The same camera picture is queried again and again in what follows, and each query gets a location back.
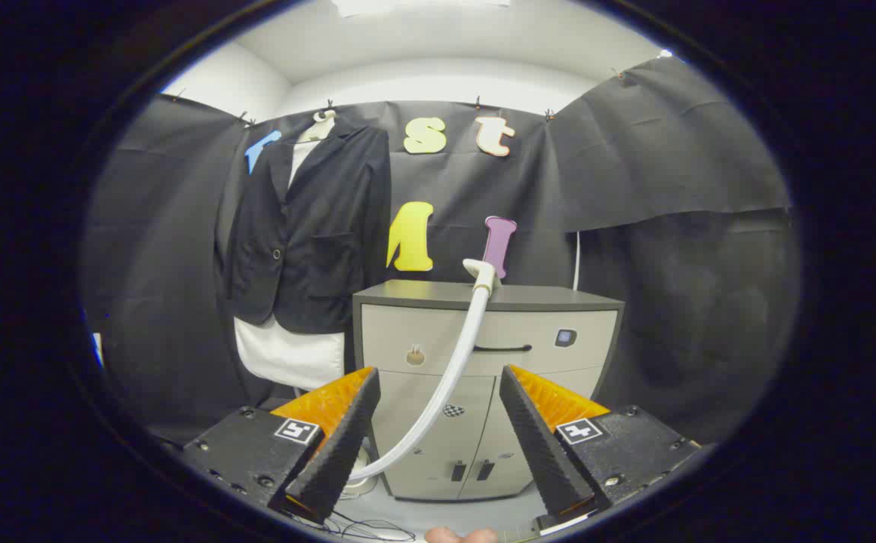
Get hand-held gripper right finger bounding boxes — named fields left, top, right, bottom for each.
left=498, top=365, right=704, bottom=529

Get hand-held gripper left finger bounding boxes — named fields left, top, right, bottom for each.
left=180, top=367, right=382, bottom=525

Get white shirt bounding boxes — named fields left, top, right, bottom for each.
left=234, top=136, right=346, bottom=391

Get white garment steamer head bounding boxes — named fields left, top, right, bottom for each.
left=462, top=258, right=498, bottom=296

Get black suit jacket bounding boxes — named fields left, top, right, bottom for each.
left=215, top=121, right=393, bottom=335

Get grey cabinet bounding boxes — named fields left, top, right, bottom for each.
left=352, top=279, right=625, bottom=502

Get black backdrop cloth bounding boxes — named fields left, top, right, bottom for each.
left=81, top=57, right=801, bottom=446

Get thin black floor wires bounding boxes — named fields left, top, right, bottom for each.
left=279, top=509, right=417, bottom=542

